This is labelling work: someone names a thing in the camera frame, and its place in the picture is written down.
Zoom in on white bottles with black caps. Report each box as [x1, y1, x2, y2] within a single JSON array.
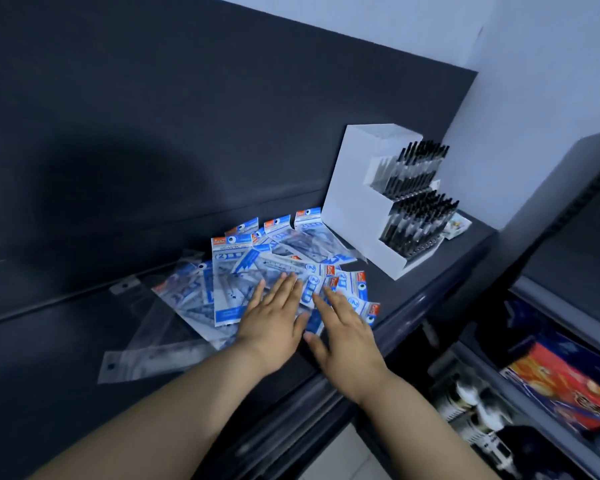
[[432, 372, 518, 475]]

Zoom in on person's right forearm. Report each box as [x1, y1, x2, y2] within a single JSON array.
[[355, 370, 488, 480]]

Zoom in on small clear box of pins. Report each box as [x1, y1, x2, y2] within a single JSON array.
[[442, 212, 473, 240]]

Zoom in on person's left forearm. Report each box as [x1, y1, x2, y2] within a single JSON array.
[[27, 340, 271, 480]]

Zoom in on person's right hand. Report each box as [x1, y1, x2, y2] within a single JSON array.
[[302, 287, 390, 406]]

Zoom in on dark blue printed package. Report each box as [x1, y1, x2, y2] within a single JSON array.
[[502, 297, 600, 368]]

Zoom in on pile of blue ruler packets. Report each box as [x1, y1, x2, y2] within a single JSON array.
[[152, 207, 382, 351]]

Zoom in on dark grey shelf unit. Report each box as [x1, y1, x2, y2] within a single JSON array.
[[0, 0, 498, 480]]

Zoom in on clear plastic ruler sleeve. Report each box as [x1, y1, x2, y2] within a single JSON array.
[[97, 339, 217, 385], [127, 290, 226, 348], [109, 250, 206, 300]]

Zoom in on orange red printed box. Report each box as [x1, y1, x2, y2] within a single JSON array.
[[500, 340, 600, 433]]

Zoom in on grey side shelf unit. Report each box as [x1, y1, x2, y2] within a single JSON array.
[[430, 127, 600, 480]]

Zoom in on rows of black pens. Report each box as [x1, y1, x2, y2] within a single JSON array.
[[372, 140, 461, 259]]

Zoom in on person's left hand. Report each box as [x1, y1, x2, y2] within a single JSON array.
[[235, 272, 312, 378]]

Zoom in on white tiered pen display stand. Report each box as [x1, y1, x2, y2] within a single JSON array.
[[321, 124, 461, 281]]

